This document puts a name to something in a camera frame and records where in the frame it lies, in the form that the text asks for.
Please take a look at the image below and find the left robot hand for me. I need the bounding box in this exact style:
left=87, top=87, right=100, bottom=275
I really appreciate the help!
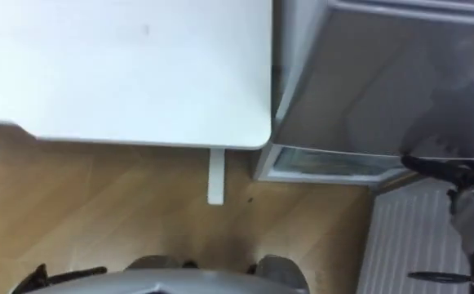
left=12, top=263, right=109, bottom=294

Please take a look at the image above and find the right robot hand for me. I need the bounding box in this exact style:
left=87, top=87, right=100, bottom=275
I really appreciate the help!
left=399, top=154, right=474, bottom=194

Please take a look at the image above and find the grey fridge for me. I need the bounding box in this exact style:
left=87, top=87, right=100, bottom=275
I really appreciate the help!
left=271, top=0, right=474, bottom=161

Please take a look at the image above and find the robot body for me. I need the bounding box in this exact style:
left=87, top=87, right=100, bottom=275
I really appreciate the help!
left=24, top=267, right=312, bottom=294

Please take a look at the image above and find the white desk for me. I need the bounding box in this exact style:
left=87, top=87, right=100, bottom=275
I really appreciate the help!
left=0, top=0, right=273, bottom=206

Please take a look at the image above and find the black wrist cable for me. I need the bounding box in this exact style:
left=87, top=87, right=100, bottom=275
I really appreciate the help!
left=406, top=270, right=474, bottom=285

